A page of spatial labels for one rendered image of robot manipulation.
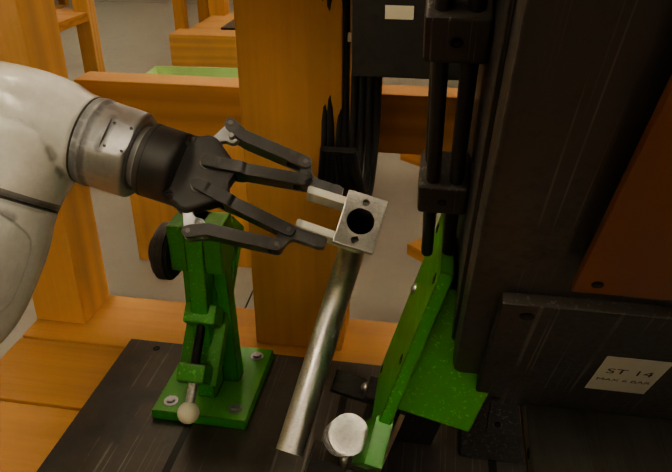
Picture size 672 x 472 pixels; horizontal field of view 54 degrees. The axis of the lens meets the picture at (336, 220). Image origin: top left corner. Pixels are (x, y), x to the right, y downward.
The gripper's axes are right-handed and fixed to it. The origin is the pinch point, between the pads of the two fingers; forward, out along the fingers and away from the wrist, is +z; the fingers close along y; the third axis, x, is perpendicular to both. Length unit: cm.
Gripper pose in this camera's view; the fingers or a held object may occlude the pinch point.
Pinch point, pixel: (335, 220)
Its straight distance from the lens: 65.6
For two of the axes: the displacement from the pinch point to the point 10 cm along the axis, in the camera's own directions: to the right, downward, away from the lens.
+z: 9.5, 3.1, -0.3
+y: 3.1, -9.2, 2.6
